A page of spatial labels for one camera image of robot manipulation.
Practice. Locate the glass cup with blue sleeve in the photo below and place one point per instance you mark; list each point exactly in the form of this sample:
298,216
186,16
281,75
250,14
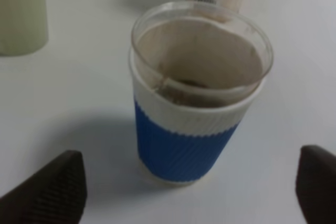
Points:
196,69

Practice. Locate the pale yellow-green plastic cup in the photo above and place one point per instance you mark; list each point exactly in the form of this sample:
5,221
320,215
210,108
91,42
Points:
24,26

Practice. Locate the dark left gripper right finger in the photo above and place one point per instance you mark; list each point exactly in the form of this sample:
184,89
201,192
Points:
315,184

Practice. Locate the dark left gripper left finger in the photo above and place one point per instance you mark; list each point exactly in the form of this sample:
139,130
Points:
57,193

